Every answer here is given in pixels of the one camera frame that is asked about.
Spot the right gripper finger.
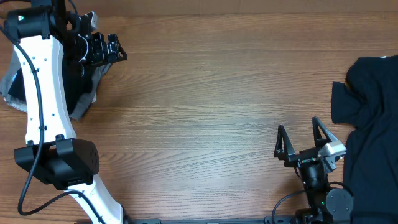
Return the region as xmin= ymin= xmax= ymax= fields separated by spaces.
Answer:
xmin=312 ymin=116 xmax=338 ymax=147
xmin=274 ymin=125 xmax=295 ymax=161

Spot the black polo shirt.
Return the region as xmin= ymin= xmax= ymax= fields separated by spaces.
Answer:
xmin=7 ymin=58 xmax=96 ymax=115

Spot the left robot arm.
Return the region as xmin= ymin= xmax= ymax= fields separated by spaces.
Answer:
xmin=1 ymin=1 xmax=131 ymax=223

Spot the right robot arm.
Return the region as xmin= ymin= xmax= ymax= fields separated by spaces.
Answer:
xmin=271 ymin=116 xmax=354 ymax=223

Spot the pile of black clothes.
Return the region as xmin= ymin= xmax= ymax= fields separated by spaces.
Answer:
xmin=331 ymin=56 xmax=397 ymax=223

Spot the folded dark grey shirt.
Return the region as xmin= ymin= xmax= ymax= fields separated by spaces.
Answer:
xmin=1 ymin=52 xmax=112 ymax=120

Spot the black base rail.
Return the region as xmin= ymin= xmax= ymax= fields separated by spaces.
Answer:
xmin=74 ymin=215 xmax=352 ymax=224

